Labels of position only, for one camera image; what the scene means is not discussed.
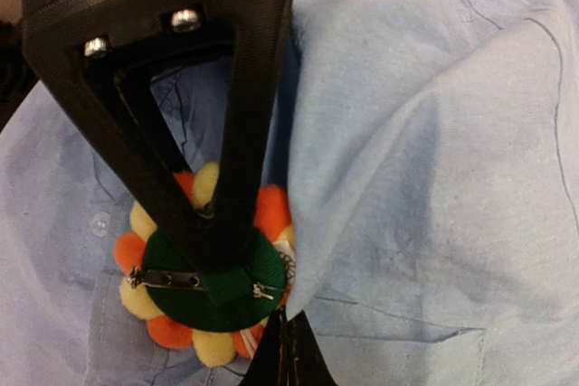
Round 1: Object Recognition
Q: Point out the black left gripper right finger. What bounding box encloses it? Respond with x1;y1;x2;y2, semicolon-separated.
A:
286;312;337;386

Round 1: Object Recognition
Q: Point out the light blue shirt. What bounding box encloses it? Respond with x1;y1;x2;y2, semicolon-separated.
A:
1;0;578;385

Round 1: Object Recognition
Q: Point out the yellow orange plush flower brooch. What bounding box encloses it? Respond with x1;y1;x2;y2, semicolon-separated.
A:
113;184;296;367

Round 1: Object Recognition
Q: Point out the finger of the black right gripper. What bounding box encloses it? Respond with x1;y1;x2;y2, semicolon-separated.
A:
23;0;292;273

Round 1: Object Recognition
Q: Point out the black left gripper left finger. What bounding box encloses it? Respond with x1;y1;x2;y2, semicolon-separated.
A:
242;311;288;386

